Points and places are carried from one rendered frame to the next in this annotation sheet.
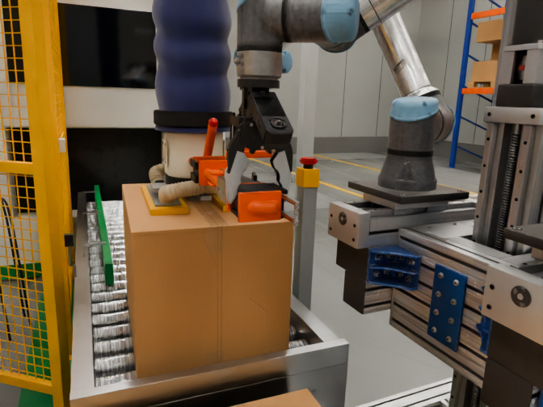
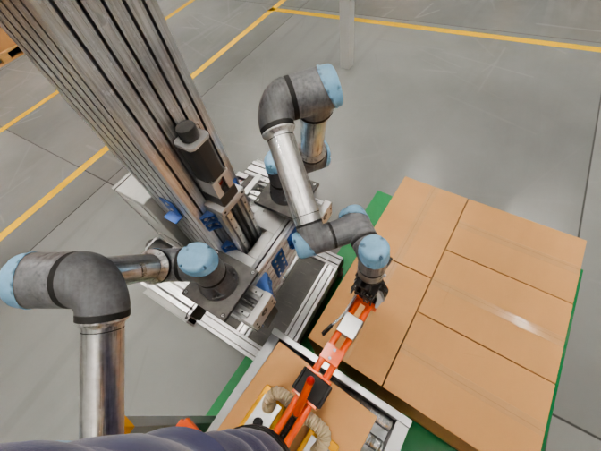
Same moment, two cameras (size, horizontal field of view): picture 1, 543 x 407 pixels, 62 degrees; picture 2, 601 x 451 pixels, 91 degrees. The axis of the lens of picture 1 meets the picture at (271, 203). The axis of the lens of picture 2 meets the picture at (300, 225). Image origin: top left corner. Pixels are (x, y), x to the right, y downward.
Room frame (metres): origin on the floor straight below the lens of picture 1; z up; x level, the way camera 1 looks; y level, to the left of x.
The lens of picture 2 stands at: (1.05, 0.26, 2.08)
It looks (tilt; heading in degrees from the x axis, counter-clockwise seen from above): 56 degrees down; 248
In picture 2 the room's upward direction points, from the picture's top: 13 degrees counter-clockwise
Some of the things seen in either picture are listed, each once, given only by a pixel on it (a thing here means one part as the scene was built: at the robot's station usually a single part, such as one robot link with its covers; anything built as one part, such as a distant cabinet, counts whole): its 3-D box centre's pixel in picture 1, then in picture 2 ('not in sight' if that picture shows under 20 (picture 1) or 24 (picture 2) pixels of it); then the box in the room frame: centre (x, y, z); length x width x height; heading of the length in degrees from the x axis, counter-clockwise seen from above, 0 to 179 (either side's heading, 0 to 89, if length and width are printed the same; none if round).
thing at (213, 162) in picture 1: (212, 169); (312, 387); (1.09, 0.15, 1.08); 0.10 x 0.08 x 0.06; 110
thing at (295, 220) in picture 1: (271, 193); (350, 298); (0.83, 0.00, 1.08); 0.31 x 0.03 x 0.05; 20
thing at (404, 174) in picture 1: (408, 167); (215, 276); (1.18, -0.36, 1.09); 0.15 x 0.15 x 0.10
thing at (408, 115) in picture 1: (413, 123); (200, 263); (1.19, -0.36, 1.20); 0.13 x 0.12 x 0.14; 144
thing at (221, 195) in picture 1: (235, 189); (350, 327); (0.89, 0.07, 1.07); 0.07 x 0.07 x 0.04; 20
